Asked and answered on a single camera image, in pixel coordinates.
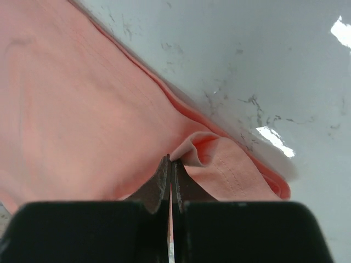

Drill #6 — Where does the salmon pink t shirt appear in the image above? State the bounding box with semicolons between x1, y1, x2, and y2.
1;1;290;213

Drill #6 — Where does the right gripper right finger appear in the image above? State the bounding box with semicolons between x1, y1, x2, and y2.
171;161;333;262

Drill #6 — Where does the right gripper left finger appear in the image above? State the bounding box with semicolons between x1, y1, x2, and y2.
1;156;172;262

